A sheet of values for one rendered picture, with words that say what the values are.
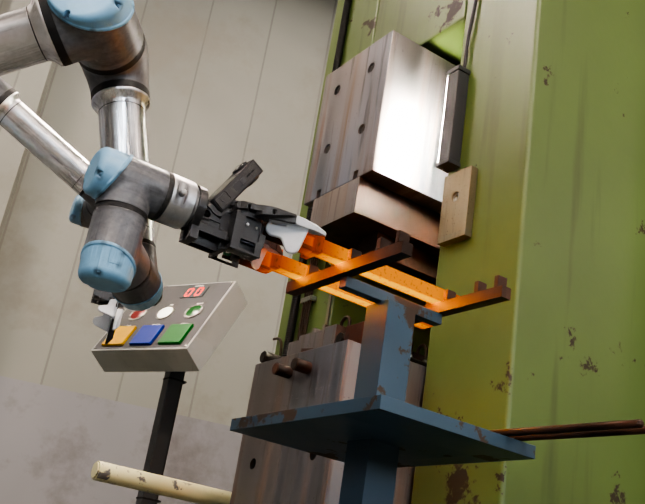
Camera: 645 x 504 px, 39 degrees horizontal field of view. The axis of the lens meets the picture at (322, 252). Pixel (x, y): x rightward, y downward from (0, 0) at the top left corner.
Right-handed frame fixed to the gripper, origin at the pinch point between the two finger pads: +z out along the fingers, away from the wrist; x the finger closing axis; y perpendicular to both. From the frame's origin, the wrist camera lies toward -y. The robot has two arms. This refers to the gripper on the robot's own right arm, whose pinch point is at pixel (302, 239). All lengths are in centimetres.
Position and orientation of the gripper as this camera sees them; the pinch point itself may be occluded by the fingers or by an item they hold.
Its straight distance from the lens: 144.7
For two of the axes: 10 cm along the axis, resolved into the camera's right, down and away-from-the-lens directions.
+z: 8.1, 3.3, 4.8
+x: 5.6, -2.3, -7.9
